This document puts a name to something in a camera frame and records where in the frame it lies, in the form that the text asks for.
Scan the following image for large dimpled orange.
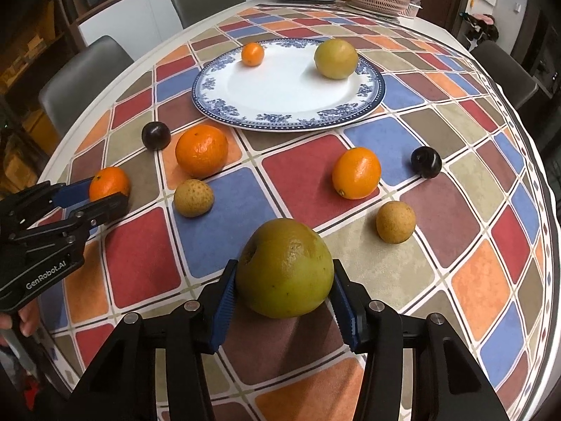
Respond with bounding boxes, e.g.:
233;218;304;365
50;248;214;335
175;125;229;179

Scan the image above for white sideboard cabinet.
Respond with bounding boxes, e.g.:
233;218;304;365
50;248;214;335
76;0;275;60

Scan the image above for smooth oval orange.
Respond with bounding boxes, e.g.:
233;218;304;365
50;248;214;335
332;147;382;201

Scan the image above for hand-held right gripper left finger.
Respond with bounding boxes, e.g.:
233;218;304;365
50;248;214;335
70;260;239;421

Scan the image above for person's left hand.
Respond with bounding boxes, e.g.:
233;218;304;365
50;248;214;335
0;300;41;349

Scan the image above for medium orange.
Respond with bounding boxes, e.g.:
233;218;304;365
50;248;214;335
89;167;131;202

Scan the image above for pink and black bags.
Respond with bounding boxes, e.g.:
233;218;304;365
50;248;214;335
465;13;500;42

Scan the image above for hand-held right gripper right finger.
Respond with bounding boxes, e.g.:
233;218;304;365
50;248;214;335
332;259;511;421

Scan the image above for blue patterned white plate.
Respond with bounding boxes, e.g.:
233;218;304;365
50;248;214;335
191;39;386;132

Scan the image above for small orange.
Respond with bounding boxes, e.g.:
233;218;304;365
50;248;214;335
241;42;265;67

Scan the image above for small brown pear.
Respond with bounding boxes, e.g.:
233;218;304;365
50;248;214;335
174;179;215;218
376;201;417;244

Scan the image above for grey dining chair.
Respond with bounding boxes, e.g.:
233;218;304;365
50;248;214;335
170;0;247;31
39;35;135;136
471;41;539;110

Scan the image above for dark purple plum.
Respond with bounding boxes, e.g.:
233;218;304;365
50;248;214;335
141;122;171;151
411;146;442;179

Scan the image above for large green pear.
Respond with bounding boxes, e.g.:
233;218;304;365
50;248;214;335
314;39;359;80
235;218;335;319

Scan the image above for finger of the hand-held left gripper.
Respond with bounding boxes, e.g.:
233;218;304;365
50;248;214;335
9;192;131;241
0;176;95;229

